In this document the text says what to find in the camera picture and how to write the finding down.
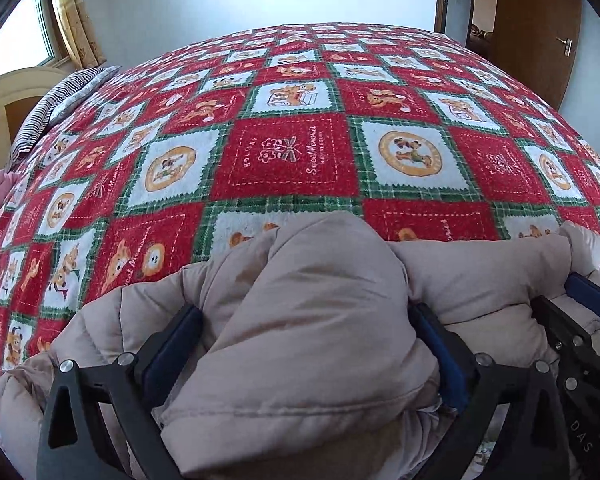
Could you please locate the wood framed window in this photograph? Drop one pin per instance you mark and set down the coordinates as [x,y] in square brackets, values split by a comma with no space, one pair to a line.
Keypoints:
[15,45]

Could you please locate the grey patterned pillow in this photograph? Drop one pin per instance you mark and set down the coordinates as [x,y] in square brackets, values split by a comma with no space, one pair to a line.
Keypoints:
[87,87]

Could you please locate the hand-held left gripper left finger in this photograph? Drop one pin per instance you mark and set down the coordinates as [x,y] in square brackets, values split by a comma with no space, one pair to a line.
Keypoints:
[167,355]

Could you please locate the brown wooden door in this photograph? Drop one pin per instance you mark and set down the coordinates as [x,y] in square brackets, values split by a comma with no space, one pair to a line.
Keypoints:
[530,35]

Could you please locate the red checked printed blanket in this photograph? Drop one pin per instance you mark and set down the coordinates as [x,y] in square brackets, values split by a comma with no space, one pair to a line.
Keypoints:
[290,160]

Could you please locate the light grey quilted down jacket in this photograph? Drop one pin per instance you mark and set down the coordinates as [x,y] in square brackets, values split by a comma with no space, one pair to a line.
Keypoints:
[305,335]

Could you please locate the cream and wood headboard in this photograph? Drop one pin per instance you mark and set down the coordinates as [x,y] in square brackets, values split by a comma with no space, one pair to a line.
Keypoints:
[5,115]

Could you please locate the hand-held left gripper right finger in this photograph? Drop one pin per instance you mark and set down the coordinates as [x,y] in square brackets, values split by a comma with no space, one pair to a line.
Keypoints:
[442,355]

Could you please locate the striped pillow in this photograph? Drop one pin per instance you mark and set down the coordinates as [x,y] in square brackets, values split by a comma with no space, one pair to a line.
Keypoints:
[45,110]

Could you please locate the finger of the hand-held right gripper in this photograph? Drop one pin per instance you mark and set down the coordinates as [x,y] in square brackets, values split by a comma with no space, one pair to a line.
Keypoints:
[592,297]
[565,325]

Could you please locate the narrow yellow lace curtain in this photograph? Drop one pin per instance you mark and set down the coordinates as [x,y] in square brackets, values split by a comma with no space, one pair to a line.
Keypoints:
[77,15]

